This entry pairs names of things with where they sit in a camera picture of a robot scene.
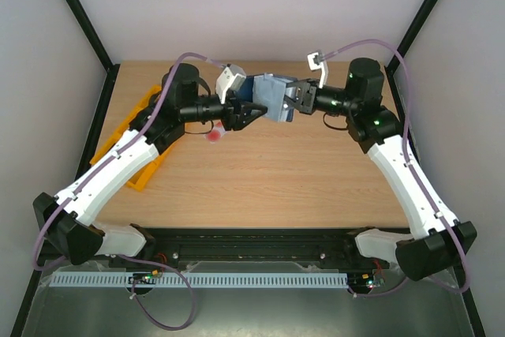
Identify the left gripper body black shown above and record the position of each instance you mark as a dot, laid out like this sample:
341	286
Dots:
230	121

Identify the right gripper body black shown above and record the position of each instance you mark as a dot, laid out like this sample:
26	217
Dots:
308	96

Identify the dark blue card holder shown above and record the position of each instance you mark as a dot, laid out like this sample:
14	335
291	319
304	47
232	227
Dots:
269	89

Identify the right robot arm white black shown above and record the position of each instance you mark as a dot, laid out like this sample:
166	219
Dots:
379	134

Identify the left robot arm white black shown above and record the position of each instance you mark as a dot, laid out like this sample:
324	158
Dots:
67	219

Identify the red dot card on table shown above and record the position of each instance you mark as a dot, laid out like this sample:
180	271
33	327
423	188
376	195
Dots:
216	133

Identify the yellow three-compartment bin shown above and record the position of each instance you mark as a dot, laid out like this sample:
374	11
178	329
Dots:
127	157

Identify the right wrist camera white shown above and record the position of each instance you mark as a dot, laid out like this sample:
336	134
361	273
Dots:
317	62

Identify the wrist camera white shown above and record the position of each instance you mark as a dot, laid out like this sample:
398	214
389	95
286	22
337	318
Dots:
317	62
230	79

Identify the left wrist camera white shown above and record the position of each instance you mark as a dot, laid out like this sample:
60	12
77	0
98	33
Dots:
230	79

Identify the black aluminium rail base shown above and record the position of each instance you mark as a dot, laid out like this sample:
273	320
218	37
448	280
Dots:
325	248

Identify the white slotted cable duct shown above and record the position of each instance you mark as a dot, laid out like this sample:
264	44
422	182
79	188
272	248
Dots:
202	280

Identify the right black frame post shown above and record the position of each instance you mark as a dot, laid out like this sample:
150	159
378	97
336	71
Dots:
417	23

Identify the black frame post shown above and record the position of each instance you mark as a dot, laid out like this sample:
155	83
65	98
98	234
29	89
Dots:
417	23
91	35

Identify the left black frame post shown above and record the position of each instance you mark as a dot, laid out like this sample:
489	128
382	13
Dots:
91	35

